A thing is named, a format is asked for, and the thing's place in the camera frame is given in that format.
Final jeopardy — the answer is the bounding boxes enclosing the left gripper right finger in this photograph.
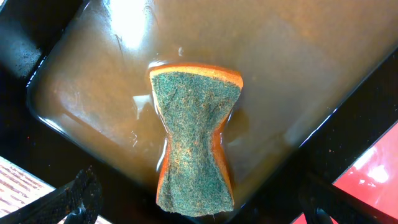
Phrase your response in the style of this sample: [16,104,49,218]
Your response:
[298,173,397,224]

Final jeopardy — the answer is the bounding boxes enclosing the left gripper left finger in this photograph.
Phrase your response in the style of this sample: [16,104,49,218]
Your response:
[1,167,103,224]

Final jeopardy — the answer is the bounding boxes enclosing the black rectangular water basin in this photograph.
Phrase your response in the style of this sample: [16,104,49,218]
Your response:
[1,1,397,223]

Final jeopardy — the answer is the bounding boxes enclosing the orange green scrub sponge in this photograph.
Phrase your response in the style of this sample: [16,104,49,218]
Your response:
[149,63,243,217]

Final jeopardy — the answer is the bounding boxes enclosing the red plastic tray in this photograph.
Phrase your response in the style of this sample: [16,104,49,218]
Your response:
[292,123,398,224]

